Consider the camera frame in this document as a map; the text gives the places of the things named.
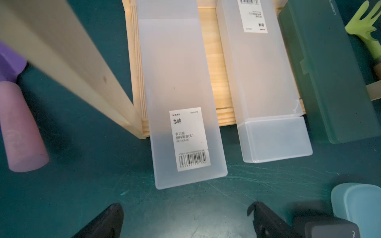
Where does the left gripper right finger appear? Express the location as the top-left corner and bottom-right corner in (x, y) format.
(247, 201), (295, 238)

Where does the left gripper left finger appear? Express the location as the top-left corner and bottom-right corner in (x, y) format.
(73, 203), (124, 238)

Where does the teal translucent pencil case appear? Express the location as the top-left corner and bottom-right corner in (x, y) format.
(331, 182), (381, 238)

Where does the frosted case with barcode label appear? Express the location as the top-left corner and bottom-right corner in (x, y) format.
(137, 1), (228, 189)

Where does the wooden two-tier shelf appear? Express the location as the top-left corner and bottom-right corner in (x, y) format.
(0, 0), (381, 140)

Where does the dark green pencil case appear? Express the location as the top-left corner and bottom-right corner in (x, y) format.
(279, 1), (381, 144)

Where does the frosted case with cap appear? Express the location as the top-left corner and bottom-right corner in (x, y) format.
(216, 0), (313, 163)

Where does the purple toy trowel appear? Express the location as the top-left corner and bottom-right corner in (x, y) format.
(1, 42), (50, 173)

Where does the green toy rake wooden handle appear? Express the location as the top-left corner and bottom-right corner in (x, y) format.
(345, 1), (381, 80)

